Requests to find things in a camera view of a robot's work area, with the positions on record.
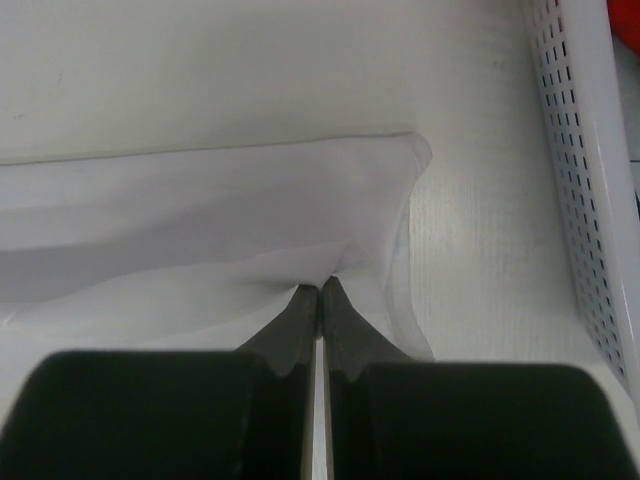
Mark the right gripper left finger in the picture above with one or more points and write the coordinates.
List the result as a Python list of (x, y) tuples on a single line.
[(240, 414)]

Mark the white t shirt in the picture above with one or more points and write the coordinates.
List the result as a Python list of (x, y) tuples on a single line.
[(197, 250)]

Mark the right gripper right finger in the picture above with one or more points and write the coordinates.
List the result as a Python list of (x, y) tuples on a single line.
[(393, 417)]

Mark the red crumpled t shirt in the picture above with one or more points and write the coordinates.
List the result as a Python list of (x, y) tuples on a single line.
[(624, 16)]

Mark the white plastic basket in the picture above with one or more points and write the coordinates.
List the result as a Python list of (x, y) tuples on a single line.
[(573, 56)]

